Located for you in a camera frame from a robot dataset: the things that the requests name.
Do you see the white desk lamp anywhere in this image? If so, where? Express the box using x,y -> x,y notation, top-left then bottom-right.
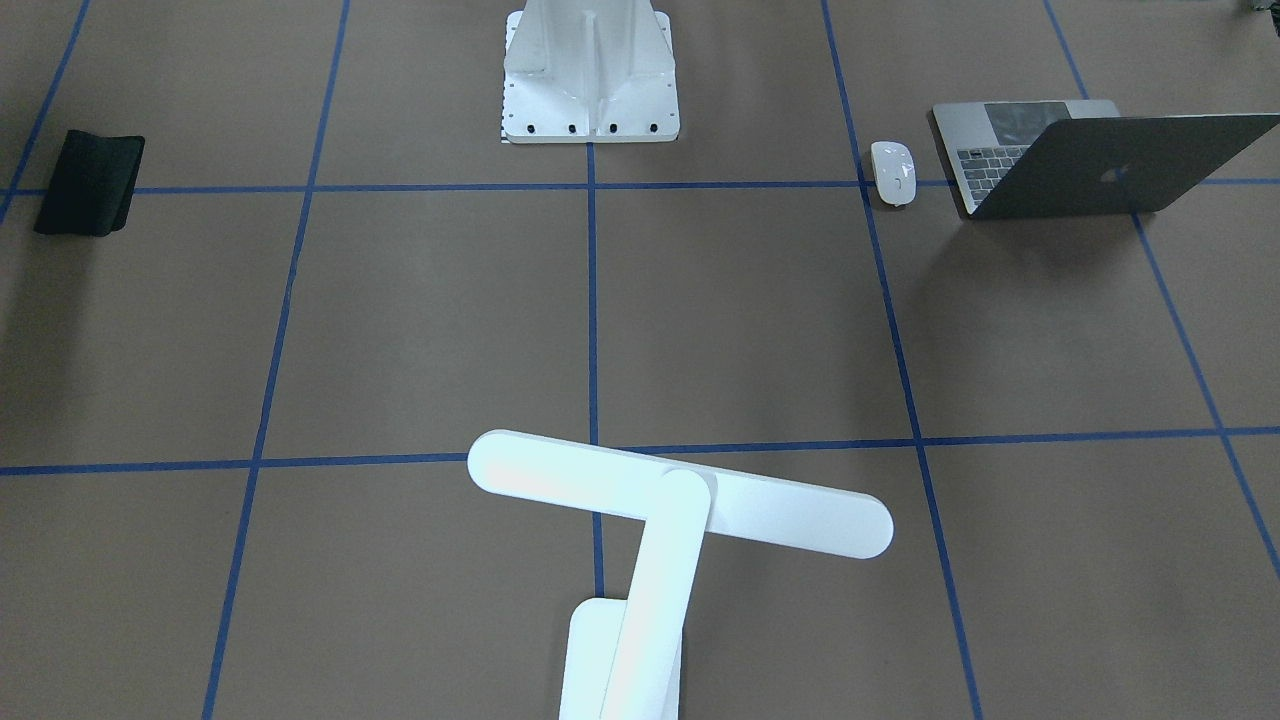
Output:
466,429 -> 895,719

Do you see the white computer mouse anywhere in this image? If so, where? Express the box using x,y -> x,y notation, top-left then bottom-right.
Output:
870,141 -> 916,208

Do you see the black mouse pad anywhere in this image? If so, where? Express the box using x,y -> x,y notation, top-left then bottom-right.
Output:
35,129 -> 145,237

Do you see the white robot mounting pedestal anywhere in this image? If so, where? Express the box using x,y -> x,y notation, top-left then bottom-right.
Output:
500,1 -> 681,143

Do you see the grey laptop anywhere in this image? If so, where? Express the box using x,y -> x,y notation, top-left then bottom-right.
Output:
932,100 -> 1277,222

